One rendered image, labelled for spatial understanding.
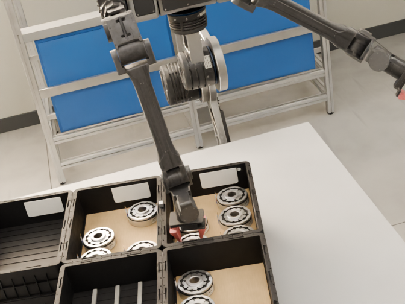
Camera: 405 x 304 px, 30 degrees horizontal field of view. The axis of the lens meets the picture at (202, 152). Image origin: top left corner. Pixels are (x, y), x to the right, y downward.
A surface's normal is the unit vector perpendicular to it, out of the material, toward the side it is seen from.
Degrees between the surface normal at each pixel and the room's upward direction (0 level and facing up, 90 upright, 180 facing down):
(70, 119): 90
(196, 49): 90
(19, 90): 90
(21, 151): 0
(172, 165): 81
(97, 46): 90
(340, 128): 0
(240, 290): 0
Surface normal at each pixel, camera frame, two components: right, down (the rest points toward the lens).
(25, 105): 0.23, 0.47
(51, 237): -0.16, -0.85
